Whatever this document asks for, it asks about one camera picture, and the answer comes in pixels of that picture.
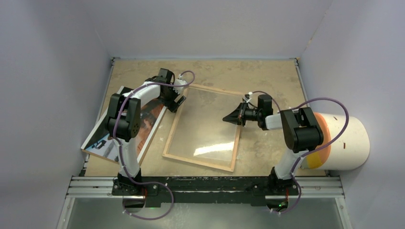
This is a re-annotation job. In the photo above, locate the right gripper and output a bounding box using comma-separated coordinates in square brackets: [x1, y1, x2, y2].
[223, 101, 262, 126]

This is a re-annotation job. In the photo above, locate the wooden picture frame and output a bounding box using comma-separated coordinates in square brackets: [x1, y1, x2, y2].
[162, 83, 251, 173]

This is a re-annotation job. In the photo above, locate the clear acrylic sheet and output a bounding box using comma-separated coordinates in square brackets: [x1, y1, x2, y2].
[168, 88, 244, 167]

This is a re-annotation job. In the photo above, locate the glossy photo print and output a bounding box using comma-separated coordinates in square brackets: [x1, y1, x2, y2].
[81, 99, 167, 164]

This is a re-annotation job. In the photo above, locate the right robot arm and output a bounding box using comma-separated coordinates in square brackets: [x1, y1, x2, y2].
[222, 94, 324, 194]

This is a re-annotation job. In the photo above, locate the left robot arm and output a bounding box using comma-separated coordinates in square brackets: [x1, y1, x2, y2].
[105, 68, 194, 195]

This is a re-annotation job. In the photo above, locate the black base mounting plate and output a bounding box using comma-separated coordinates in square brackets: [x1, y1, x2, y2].
[112, 176, 298, 208]

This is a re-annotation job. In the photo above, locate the white cylinder with orange face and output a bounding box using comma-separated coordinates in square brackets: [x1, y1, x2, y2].
[300, 113, 370, 170]

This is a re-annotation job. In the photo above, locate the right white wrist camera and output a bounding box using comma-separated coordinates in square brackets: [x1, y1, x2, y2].
[243, 92, 253, 104]

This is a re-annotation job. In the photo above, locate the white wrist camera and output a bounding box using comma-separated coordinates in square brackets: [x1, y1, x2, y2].
[243, 92, 253, 104]
[173, 74, 189, 94]

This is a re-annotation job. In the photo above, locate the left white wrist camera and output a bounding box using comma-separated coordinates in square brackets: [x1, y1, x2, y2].
[173, 74, 189, 94]

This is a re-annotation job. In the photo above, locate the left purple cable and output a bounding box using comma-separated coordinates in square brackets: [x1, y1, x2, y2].
[113, 70, 196, 221]

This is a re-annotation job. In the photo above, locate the aluminium rail frame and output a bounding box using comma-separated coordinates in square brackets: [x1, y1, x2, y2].
[57, 177, 353, 229]

